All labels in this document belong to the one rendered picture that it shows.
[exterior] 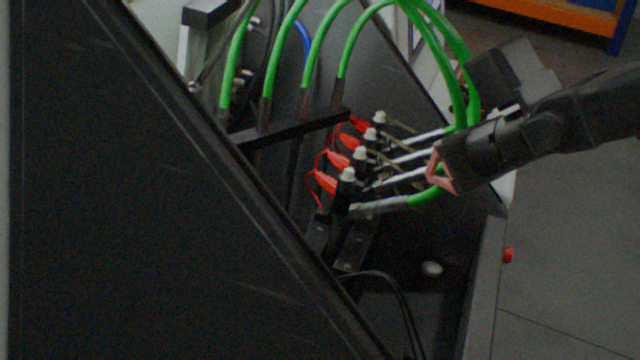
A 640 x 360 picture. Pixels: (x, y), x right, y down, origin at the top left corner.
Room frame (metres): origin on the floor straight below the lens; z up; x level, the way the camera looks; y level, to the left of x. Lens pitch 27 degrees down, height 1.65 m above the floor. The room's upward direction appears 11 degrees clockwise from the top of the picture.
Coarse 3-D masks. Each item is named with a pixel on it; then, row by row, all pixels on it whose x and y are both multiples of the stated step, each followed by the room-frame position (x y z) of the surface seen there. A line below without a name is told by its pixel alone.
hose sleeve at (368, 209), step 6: (390, 198) 0.95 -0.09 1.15; (396, 198) 0.94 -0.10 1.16; (402, 198) 0.94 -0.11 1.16; (366, 204) 0.96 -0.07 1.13; (372, 204) 0.96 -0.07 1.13; (378, 204) 0.95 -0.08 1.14; (384, 204) 0.95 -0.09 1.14; (390, 204) 0.94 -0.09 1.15; (396, 204) 0.94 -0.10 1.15; (402, 204) 0.93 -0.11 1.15; (360, 210) 0.96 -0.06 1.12; (366, 210) 0.96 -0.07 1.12; (372, 210) 0.95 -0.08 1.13; (378, 210) 0.95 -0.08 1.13; (384, 210) 0.95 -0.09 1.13; (390, 210) 0.94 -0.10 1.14; (396, 210) 0.94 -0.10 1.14
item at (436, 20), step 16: (304, 0) 1.17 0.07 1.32; (416, 0) 1.15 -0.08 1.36; (288, 16) 1.18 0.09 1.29; (432, 16) 1.14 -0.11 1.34; (288, 32) 1.18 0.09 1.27; (448, 32) 1.14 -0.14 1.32; (272, 64) 1.18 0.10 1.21; (272, 80) 1.18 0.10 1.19; (480, 112) 1.13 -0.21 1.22; (256, 128) 1.18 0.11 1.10; (400, 176) 1.14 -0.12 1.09; (416, 176) 1.13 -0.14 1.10
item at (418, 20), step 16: (400, 0) 0.97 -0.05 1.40; (416, 16) 0.96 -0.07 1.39; (240, 32) 1.10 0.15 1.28; (432, 32) 0.95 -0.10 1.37; (432, 48) 0.94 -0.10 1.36; (448, 64) 0.93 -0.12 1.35; (224, 80) 1.11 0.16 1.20; (448, 80) 0.93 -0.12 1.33; (224, 96) 1.11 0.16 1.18; (224, 112) 1.11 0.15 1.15; (464, 112) 0.92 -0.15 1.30; (464, 128) 0.91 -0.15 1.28; (432, 192) 0.92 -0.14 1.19
